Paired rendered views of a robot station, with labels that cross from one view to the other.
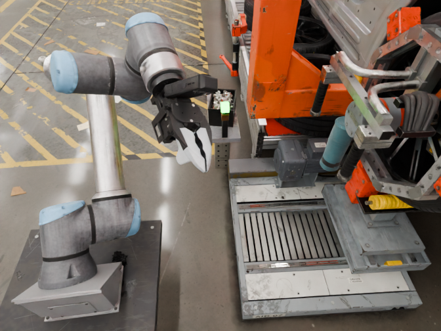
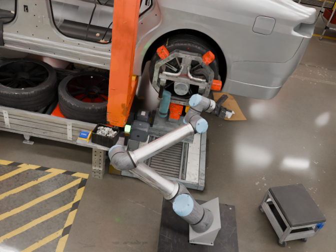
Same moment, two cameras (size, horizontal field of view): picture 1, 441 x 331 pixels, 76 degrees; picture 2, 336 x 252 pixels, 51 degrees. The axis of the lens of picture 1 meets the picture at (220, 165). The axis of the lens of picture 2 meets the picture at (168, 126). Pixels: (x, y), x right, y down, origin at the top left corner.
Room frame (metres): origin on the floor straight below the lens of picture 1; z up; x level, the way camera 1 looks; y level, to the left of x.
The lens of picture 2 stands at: (0.73, 2.15, 2.56)
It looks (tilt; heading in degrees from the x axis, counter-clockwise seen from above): 40 degrees down; 272
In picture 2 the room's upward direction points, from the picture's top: 12 degrees clockwise
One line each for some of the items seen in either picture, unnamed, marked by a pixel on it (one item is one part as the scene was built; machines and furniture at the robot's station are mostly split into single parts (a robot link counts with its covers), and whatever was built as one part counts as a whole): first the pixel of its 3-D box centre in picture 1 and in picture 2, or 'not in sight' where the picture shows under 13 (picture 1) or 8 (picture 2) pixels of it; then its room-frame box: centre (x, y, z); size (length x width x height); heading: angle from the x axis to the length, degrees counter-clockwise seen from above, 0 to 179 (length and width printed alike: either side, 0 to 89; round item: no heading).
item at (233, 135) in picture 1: (222, 115); (103, 141); (1.33, -0.01, 0.44); 0.43 x 0.17 x 0.03; 3
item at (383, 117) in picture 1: (407, 89); (196, 71); (0.68, -0.52, 1.03); 0.19 x 0.18 x 0.11; 93
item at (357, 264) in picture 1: (369, 222); (171, 126); (0.80, -0.80, 0.13); 0.50 x 0.36 x 0.10; 3
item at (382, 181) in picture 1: (402, 117); (182, 78); (0.79, -0.63, 0.85); 0.54 x 0.07 x 0.54; 3
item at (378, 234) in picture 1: (384, 202); (174, 112); (0.80, -0.80, 0.32); 0.40 x 0.30 x 0.28; 3
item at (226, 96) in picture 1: (222, 106); (105, 135); (1.31, -0.01, 0.51); 0.20 x 0.14 x 0.13; 174
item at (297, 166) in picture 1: (310, 167); (141, 127); (1.09, -0.52, 0.26); 0.42 x 0.18 x 0.35; 93
